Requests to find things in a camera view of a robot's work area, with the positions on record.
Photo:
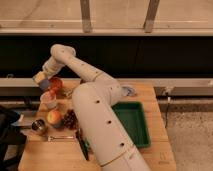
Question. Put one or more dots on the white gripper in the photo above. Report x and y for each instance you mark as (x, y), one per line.
(52, 67)

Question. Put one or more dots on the red bowl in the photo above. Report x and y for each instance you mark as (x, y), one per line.
(55, 84)

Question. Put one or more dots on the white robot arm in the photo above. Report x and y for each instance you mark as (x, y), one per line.
(92, 103)

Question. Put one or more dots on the small white pink cup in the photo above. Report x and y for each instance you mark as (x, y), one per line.
(49, 100)

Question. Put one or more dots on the peach apple toy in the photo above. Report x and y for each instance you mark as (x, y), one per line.
(54, 118)

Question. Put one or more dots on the brown pine cone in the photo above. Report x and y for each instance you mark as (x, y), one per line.
(70, 120)

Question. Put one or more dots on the small metal cup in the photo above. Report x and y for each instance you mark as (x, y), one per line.
(39, 127)

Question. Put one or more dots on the silver fork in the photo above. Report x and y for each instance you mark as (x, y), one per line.
(60, 138)

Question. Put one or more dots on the blue white crumpled cloth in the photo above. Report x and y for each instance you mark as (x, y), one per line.
(128, 91)

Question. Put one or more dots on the black chair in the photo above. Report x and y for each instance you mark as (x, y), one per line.
(9, 135)

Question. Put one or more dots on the green plastic tray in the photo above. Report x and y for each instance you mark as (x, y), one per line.
(132, 117)

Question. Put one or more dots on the black handled knife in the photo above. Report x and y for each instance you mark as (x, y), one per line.
(82, 145)

